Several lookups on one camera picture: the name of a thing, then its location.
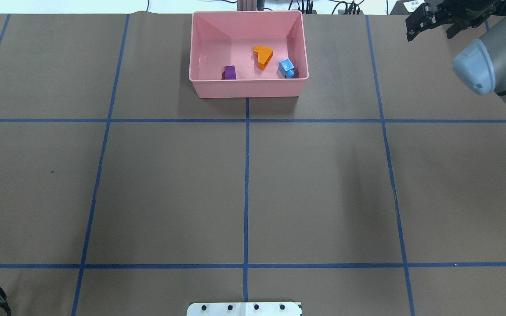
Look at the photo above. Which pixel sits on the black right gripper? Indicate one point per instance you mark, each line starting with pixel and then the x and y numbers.
pixel 454 16

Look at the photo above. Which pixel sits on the small blue block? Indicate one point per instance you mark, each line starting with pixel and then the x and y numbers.
pixel 287 68

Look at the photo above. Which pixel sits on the orange block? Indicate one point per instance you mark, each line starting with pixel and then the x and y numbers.
pixel 264 54

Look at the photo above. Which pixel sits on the purple block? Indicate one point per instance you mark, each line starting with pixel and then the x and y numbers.
pixel 229 73

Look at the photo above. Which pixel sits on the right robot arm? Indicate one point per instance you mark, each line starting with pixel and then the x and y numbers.
pixel 481 66

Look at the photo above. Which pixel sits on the dark box with label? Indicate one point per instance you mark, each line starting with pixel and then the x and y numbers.
pixel 403 7

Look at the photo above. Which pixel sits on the pink plastic box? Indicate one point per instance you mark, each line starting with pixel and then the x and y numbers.
pixel 226 38

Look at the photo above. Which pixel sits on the aluminium frame post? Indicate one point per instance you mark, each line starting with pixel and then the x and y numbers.
pixel 247 5

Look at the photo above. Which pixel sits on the white metal base plate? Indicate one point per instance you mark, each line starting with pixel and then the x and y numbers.
pixel 245 309

